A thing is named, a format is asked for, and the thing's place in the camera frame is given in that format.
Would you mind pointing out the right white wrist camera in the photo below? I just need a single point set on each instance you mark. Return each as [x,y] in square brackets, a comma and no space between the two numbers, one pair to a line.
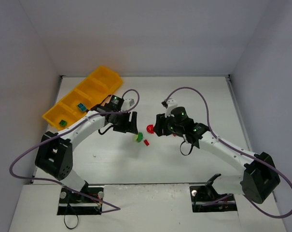
[169,105]

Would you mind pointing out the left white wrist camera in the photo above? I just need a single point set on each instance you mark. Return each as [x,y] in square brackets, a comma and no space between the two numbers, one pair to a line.
[127,104]

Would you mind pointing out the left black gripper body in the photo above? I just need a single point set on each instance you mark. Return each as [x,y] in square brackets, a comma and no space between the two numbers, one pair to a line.
[125,123]

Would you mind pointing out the small red lego brick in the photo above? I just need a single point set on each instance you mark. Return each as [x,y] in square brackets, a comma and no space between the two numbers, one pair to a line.
[146,142]

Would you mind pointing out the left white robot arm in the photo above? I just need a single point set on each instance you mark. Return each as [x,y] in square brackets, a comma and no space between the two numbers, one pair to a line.
[55,157]

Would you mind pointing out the green lego in bin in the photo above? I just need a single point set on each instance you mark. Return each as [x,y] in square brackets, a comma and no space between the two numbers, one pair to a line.
[63,123]

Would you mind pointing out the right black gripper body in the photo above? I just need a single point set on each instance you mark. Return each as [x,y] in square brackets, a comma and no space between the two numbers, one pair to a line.
[160,124]

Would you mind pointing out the red arch lego piece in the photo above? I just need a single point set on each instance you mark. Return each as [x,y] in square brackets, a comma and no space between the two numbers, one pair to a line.
[150,129]

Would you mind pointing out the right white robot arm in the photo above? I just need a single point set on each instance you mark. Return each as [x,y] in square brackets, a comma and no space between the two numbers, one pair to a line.
[256,178]

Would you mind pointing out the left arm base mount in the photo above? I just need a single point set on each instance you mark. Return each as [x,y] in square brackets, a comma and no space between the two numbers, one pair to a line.
[73,204]

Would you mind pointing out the light blue lego brick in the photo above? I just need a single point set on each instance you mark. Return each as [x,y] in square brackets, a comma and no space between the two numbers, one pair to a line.
[81,107]

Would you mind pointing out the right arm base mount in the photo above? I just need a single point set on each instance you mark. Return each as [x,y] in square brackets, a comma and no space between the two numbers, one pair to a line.
[205,199]

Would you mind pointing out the dark green lego brick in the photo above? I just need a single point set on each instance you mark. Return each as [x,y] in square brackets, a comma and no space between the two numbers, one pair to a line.
[141,136]

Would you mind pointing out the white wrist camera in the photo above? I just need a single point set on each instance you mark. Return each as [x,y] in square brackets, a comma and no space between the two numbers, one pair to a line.
[169,105]
[127,104]

